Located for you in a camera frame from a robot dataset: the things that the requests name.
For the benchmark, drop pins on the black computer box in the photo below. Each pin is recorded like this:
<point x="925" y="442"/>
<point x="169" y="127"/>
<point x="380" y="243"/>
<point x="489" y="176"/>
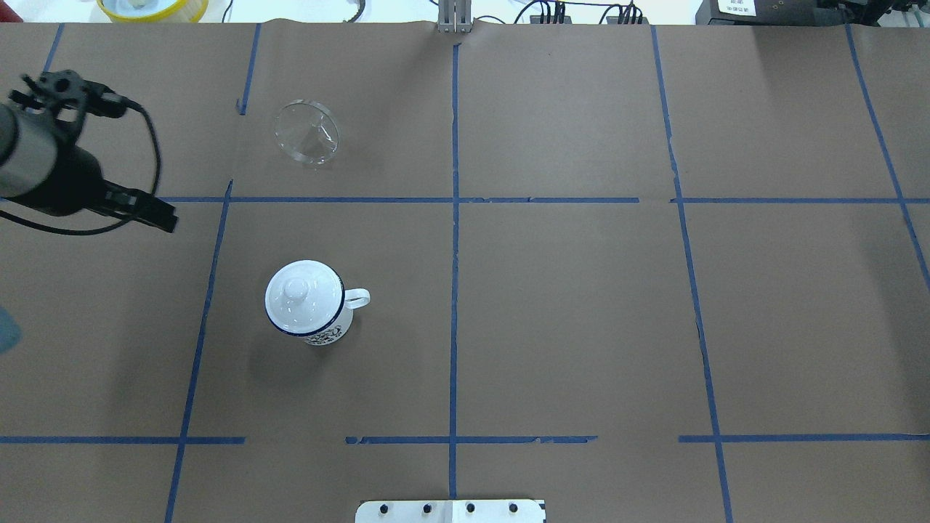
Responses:
<point x="774" y="13"/>

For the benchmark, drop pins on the orange black connector board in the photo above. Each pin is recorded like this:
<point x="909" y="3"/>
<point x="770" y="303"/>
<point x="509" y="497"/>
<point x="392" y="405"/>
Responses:
<point x="550" y="13"/>

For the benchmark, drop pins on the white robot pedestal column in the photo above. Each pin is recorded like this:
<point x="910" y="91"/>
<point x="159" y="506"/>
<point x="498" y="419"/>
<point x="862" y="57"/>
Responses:
<point x="475" y="510"/>

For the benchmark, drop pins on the brown paper table cover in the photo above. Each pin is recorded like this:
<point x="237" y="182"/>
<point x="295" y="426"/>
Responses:
<point x="645" y="274"/>

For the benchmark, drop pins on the aluminium frame post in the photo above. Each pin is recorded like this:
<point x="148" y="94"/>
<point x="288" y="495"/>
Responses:
<point x="454" y="16"/>

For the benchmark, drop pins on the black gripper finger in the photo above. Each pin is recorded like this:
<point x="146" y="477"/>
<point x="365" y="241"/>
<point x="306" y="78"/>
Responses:
<point x="143" y="207"/>

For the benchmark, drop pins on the yellow tape roll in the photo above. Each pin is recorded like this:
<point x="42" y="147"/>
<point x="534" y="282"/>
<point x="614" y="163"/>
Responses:
<point x="153" y="11"/>

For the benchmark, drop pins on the white cup lid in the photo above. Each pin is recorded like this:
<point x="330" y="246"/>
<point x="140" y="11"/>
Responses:
<point x="304" y="297"/>

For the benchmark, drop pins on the white enamel cup blue rim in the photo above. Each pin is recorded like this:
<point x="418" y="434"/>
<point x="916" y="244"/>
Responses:
<point x="355" y="298"/>

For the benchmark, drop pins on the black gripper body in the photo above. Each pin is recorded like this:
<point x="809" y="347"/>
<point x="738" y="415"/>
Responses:
<point x="70" y="182"/>

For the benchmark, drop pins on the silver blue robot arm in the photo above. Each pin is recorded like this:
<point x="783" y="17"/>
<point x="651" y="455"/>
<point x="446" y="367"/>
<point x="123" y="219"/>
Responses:
<point x="48" y="174"/>

